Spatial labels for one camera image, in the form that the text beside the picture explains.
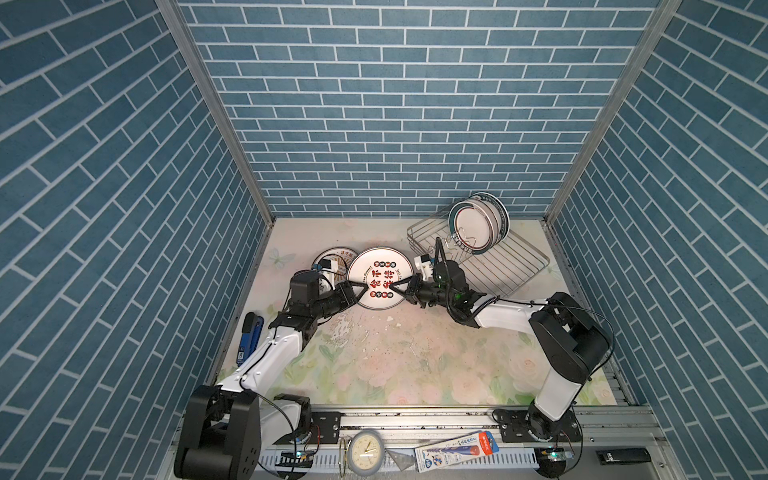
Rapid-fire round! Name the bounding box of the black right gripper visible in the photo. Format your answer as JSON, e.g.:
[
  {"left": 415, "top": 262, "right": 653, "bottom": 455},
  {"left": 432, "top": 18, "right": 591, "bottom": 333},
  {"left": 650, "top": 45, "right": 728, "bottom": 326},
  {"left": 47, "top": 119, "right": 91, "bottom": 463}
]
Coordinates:
[{"left": 389, "top": 273, "right": 455, "bottom": 309}]

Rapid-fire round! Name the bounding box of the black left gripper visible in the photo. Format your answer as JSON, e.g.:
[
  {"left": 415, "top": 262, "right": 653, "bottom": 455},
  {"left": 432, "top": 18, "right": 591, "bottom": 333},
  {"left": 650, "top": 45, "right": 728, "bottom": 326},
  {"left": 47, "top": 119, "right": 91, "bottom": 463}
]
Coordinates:
[{"left": 308, "top": 280, "right": 368, "bottom": 321}]

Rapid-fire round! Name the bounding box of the metal wire dish rack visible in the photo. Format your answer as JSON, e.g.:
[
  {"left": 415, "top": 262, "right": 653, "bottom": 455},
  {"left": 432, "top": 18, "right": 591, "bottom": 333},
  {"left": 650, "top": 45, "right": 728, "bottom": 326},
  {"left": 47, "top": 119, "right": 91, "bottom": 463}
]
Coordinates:
[{"left": 407, "top": 207, "right": 550, "bottom": 298}]

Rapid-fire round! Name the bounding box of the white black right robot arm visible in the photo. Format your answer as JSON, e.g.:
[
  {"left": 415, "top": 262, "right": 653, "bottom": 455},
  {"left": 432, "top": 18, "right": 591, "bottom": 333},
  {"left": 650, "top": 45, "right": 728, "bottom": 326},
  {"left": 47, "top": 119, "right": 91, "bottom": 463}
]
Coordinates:
[{"left": 387, "top": 261, "right": 614, "bottom": 441}]

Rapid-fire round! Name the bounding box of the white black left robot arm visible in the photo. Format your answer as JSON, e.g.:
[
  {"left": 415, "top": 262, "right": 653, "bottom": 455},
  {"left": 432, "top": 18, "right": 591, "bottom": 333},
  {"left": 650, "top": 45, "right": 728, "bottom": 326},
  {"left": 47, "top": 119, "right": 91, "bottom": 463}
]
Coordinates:
[{"left": 173, "top": 270, "right": 369, "bottom": 479}]

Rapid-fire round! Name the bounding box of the rear plate in rack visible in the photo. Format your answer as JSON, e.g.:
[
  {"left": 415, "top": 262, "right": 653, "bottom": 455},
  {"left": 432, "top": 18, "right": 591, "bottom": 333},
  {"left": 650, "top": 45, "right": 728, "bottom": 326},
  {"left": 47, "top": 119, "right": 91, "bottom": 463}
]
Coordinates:
[{"left": 473, "top": 192, "right": 510, "bottom": 241}]

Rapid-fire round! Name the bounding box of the green striped rim plate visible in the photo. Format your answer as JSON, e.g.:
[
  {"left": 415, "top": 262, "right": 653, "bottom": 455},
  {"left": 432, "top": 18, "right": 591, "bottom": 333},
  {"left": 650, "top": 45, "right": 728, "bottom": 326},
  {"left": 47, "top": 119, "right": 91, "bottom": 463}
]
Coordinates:
[{"left": 448, "top": 198, "right": 499, "bottom": 255}]

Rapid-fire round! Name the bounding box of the blue black stapler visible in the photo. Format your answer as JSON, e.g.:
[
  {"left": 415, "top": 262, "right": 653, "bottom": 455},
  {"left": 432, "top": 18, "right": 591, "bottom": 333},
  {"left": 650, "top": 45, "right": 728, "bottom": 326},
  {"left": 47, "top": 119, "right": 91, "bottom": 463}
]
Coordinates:
[{"left": 236, "top": 312, "right": 264, "bottom": 367}]

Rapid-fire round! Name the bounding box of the round white dial timer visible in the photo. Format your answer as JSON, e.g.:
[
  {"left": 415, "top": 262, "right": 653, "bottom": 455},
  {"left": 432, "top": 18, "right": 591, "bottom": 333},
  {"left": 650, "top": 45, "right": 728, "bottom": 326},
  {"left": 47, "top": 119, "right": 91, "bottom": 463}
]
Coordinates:
[{"left": 346, "top": 429, "right": 385, "bottom": 477}]

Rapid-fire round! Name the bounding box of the blue white toothpaste box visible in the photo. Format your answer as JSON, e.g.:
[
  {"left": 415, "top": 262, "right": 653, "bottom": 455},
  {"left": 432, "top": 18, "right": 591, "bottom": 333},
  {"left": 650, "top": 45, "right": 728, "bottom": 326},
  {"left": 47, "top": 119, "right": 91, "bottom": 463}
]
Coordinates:
[{"left": 414, "top": 430, "right": 499, "bottom": 473}]

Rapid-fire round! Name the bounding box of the aluminium corner post left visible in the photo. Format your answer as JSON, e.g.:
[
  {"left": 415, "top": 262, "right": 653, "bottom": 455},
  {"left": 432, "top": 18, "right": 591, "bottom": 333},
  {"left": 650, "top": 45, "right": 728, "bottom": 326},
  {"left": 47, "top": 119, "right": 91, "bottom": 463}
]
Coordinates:
[{"left": 156, "top": 0, "right": 275, "bottom": 228}]

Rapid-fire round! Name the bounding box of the aluminium corner post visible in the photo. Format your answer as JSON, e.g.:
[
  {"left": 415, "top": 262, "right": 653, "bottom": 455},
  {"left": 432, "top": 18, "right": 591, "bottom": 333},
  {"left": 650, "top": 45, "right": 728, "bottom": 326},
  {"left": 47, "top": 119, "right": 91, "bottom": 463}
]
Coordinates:
[
  {"left": 156, "top": 0, "right": 275, "bottom": 228},
  {"left": 544, "top": 0, "right": 682, "bottom": 225}
]

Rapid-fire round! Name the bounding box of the aluminium front rail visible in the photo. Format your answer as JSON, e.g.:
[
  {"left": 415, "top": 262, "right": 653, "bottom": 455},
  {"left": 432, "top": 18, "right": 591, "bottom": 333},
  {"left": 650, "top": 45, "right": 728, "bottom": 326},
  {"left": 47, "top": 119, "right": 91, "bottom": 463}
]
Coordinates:
[{"left": 251, "top": 406, "right": 684, "bottom": 479}]

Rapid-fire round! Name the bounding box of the black device on rail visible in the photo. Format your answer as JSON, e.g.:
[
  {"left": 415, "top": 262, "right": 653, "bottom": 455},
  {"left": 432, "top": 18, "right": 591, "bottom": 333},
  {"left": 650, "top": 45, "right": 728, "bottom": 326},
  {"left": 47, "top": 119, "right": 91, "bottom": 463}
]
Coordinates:
[{"left": 596, "top": 448, "right": 651, "bottom": 465}]

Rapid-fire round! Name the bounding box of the aluminium corner post right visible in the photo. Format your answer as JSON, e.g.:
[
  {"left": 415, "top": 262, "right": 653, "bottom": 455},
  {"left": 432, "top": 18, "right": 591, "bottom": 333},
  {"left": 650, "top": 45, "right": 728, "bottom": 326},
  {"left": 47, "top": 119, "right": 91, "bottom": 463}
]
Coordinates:
[{"left": 544, "top": 0, "right": 682, "bottom": 225}]

